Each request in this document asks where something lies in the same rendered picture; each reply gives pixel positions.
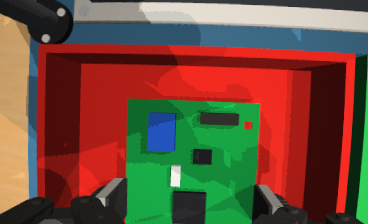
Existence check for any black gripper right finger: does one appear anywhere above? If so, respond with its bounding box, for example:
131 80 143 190
251 184 364 224

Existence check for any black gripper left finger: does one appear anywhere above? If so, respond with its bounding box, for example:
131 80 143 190
0 178 127 224

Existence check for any green circuit board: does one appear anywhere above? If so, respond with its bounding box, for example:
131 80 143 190
125 98 260 224

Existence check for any green square bin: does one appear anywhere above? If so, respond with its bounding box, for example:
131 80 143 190
344 55 368 224

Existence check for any red bin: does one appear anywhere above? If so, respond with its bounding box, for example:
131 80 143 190
37 44 355 222

